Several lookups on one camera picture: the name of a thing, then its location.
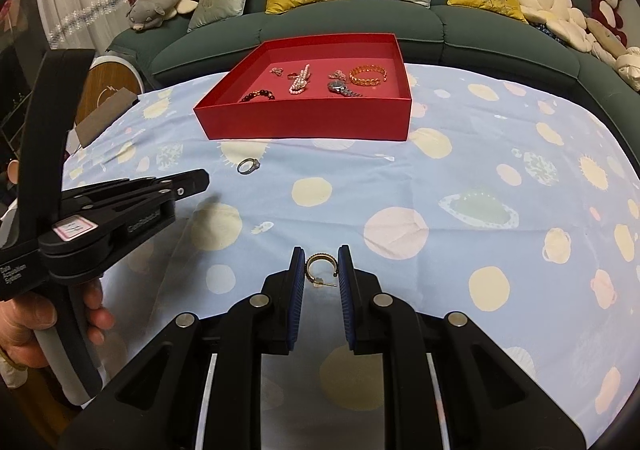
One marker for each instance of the person's left hand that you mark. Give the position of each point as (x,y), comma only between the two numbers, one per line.
(22,325)

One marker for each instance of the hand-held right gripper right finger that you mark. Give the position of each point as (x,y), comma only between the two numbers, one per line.
(346,300)

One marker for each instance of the cream plush toy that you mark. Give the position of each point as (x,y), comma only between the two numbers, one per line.
(615,49)

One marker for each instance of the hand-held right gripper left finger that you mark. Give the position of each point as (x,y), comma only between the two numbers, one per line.
(296,300)

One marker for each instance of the brown cardboard box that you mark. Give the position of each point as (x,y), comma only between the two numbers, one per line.
(105,117)

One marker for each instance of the red cardboard box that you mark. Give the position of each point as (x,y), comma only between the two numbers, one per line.
(300,122)

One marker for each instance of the wide gold hoop earring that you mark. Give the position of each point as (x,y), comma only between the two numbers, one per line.
(320,256)

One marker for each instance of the cream flower cushion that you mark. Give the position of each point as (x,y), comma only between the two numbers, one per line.
(552,9)

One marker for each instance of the pearl cluster brooch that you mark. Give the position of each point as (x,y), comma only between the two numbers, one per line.
(298,84)

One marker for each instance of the white round side table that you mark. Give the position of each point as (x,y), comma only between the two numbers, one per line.
(110,79)

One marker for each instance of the grey plush toy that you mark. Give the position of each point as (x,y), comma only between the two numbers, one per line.
(152,4)

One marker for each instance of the blue printed tablecloth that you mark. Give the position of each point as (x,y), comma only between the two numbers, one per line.
(450,230)

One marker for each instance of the silver wrist watch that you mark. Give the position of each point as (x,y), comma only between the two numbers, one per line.
(337,88)

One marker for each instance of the green sofa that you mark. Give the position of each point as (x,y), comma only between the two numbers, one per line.
(500,39)

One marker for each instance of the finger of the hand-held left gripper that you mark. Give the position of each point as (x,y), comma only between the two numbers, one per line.
(190,180)
(142,222)

